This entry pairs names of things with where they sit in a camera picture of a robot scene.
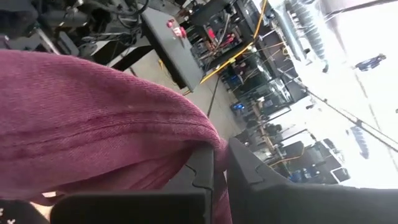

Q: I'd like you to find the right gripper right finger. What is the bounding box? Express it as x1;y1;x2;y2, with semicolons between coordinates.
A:
226;138;398;224

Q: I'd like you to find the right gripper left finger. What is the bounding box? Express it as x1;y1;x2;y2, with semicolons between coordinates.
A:
49;146;215;224

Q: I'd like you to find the pink baseball cap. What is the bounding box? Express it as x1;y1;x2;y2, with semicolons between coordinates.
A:
0;49;233;224

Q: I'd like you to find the black side desk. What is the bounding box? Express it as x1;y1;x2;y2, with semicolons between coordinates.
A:
139;6;205;93

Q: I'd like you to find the small red object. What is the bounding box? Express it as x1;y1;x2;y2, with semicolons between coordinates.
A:
166;18;187;40

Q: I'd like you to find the yellow cable with black knob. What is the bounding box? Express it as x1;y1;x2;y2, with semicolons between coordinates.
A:
183;0;269;96

